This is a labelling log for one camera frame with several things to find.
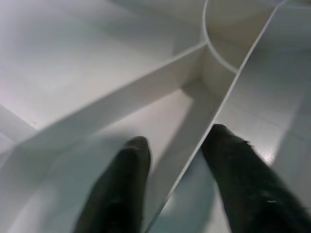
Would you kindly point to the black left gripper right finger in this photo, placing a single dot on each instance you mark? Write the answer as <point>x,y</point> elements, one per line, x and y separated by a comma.
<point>250,189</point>

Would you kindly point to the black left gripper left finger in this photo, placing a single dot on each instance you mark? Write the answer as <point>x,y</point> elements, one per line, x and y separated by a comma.
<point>116,194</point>

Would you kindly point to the white plastic table top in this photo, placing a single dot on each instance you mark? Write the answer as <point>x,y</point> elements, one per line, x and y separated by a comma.
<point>97,60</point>

